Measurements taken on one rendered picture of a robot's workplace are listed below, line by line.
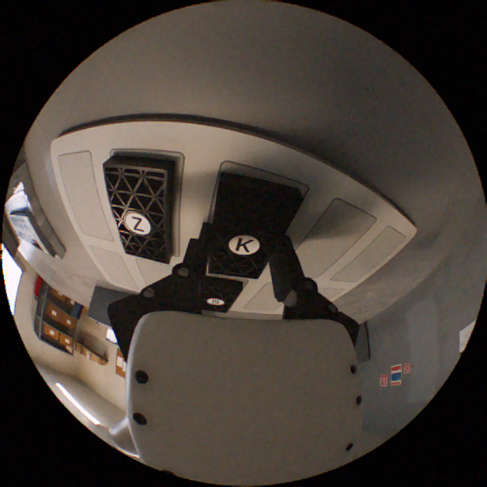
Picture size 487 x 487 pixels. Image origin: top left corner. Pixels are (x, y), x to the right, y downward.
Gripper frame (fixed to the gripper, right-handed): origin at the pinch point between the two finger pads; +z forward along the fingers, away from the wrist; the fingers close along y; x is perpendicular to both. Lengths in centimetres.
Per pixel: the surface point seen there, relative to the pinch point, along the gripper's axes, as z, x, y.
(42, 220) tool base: 3.0, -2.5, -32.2
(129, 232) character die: 1.5, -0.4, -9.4
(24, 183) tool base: 0.8, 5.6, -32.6
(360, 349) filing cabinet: 19, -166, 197
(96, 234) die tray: 3.2, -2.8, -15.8
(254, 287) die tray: 4.4, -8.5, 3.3
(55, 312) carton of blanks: 24, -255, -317
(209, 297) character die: 3.7, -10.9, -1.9
